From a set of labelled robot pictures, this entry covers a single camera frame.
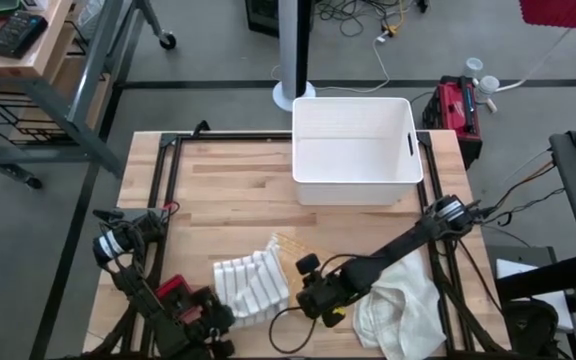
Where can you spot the white paper sheet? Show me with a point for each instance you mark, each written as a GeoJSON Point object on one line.
{"type": "Point", "coordinates": [513, 267]}

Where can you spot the black floor box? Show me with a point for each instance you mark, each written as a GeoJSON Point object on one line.
{"type": "Point", "coordinates": [260, 17]}

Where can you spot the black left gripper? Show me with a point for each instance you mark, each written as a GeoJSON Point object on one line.
{"type": "Point", "coordinates": [210, 320]}

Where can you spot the red acoustic panel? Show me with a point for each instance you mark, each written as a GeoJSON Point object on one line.
{"type": "Point", "coordinates": [563, 12]}

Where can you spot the red square box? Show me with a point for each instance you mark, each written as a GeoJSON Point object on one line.
{"type": "Point", "coordinates": [173, 285]}

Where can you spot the white perforated plastic basket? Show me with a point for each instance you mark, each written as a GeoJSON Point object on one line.
{"type": "Point", "coordinates": [353, 145]}

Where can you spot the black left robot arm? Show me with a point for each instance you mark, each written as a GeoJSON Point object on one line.
{"type": "Point", "coordinates": [138, 295]}

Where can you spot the white towel with pink stripes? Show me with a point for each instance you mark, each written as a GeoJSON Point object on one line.
{"type": "Point", "coordinates": [253, 285]}

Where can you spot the black clamp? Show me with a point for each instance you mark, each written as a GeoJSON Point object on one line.
{"type": "Point", "coordinates": [201, 127]}

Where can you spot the black keypad device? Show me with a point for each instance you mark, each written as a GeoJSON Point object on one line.
{"type": "Point", "coordinates": [15, 35]}

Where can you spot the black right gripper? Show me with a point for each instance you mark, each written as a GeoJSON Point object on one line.
{"type": "Point", "coordinates": [325, 295]}

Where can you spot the black backpack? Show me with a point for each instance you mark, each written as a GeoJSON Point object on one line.
{"type": "Point", "coordinates": [530, 325]}

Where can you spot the wooden side table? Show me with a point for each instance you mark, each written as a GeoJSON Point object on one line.
{"type": "Point", "coordinates": [13, 67]}

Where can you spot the black metal table frame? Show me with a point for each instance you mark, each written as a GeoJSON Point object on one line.
{"type": "Point", "coordinates": [165, 165]}

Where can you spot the white pole with round base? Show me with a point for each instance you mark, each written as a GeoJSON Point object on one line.
{"type": "Point", "coordinates": [288, 50]}

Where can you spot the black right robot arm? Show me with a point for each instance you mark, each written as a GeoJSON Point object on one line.
{"type": "Point", "coordinates": [403, 245]}

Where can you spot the red tool bag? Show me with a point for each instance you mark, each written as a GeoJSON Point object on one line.
{"type": "Point", "coordinates": [450, 110]}

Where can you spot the green tray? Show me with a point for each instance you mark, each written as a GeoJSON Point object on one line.
{"type": "Point", "coordinates": [3, 6]}

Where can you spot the black caster wheel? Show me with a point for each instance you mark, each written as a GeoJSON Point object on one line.
{"type": "Point", "coordinates": [168, 40]}

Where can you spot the yellow checked towel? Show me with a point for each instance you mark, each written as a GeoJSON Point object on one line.
{"type": "Point", "coordinates": [293, 250]}

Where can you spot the plain white towel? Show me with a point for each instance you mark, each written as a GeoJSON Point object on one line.
{"type": "Point", "coordinates": [403, 320]}

